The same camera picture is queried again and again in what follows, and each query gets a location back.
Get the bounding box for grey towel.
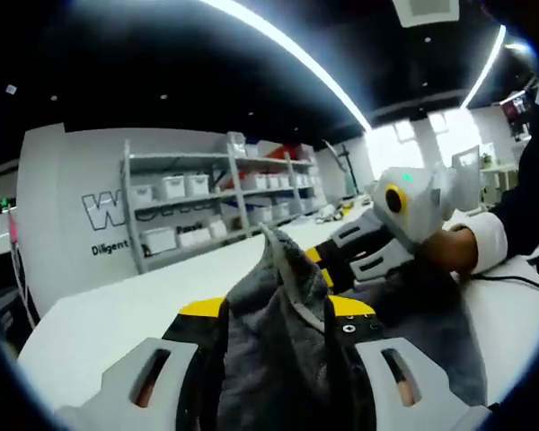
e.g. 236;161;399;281
214;222;490;431

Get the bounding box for person's right hand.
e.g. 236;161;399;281
419;225;481;287

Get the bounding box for black tripod stand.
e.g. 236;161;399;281
322;137;359;199

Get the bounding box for rows of white storage bins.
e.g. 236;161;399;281
129;172;324;255

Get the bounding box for grey metal shelf rack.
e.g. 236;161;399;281
119;131;330;276

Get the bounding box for short ceiling light strip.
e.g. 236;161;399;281
459;23;508;110

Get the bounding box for long ceiling light strip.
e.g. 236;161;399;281
200;0;373;132

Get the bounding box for square ceiling air vent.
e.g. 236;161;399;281
392;0;463;29

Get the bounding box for pink hanging tag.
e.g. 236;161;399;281
5;209;22;244

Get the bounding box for black cable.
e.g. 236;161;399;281
461;272;539;298

